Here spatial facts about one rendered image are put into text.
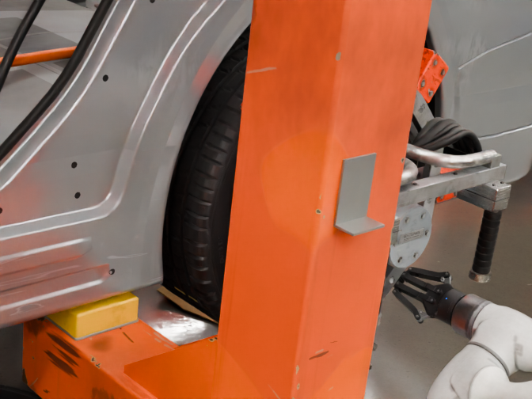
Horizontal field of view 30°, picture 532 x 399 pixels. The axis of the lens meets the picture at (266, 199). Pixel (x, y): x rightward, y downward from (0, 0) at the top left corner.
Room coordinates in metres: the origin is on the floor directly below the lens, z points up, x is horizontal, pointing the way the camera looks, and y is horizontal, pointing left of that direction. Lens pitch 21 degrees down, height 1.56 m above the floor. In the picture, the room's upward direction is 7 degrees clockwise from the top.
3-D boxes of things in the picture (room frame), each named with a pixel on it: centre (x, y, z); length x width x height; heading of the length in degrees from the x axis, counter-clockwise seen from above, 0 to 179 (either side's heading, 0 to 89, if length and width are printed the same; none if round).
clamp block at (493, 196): (1.84, -0.42, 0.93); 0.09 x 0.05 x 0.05; 46
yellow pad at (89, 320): (1.60, 0.30, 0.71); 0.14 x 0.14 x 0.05; 46
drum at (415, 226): (1.82, -0.21, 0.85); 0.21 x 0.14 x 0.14; 46
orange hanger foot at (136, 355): (1.48, 0.18, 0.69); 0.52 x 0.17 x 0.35; 46
